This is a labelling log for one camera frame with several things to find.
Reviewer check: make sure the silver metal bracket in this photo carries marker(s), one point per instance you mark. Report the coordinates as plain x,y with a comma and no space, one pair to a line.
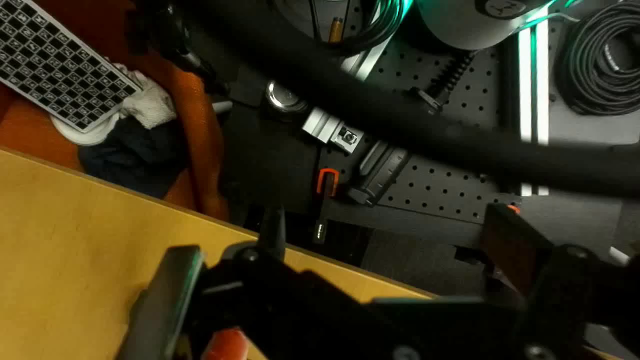
333,131

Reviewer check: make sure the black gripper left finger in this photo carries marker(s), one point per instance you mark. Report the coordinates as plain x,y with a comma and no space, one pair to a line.
273,232

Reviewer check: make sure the black perforated breadboard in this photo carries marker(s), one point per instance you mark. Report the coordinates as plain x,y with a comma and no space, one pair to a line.
467,93

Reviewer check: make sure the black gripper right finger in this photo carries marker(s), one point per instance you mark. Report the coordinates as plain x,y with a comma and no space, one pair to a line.
513,243

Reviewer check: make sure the orange and black clamp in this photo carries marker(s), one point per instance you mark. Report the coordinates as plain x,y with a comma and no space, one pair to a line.
329,181

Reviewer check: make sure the orange chair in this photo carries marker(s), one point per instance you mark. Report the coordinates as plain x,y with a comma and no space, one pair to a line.
201,121

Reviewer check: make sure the black threaded rod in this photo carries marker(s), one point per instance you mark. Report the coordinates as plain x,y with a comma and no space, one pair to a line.
451,77

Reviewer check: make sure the dark cloth bundle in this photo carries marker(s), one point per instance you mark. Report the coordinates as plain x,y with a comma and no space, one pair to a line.
131,156

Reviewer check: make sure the silver round knob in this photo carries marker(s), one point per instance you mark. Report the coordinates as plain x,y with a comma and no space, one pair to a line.
282,97

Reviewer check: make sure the aluminium rail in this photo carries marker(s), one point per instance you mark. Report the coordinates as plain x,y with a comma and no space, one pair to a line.
533,93

